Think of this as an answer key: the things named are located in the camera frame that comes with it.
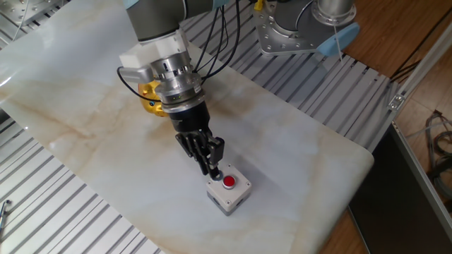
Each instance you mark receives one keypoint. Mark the black side panel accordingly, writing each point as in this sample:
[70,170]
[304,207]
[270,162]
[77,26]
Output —
[388,211]

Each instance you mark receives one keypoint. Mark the silver perforated metal plate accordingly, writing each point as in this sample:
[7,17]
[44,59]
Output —
[21,10]

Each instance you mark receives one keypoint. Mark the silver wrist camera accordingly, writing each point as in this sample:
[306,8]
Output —
[137,74]

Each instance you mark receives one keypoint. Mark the aluminium rail with bracket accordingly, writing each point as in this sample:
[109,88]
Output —
[420,70]

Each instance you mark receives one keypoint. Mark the white zip tie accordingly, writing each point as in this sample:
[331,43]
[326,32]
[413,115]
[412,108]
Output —
[338,42]

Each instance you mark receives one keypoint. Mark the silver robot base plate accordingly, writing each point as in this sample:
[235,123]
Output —
[279,42]

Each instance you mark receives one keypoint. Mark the small metal tool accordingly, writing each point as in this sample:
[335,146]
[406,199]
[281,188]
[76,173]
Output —
[7,202]

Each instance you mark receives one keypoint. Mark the aluminium frame rail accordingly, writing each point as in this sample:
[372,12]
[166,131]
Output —
[423,173]

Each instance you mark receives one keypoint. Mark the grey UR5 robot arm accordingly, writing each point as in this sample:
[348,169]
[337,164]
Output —
[155,17]

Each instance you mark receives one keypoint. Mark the yellow plastic piece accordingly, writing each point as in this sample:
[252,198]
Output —
[258,4]

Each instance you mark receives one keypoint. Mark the golden piggy bank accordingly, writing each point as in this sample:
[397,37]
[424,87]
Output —
[146,97]

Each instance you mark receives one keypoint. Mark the white push button box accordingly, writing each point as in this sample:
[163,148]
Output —
[240,190]

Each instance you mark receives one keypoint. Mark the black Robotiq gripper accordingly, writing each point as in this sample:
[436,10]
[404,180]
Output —
[190,120]

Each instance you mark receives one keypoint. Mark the white marble board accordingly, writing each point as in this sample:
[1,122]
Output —
[106,141]

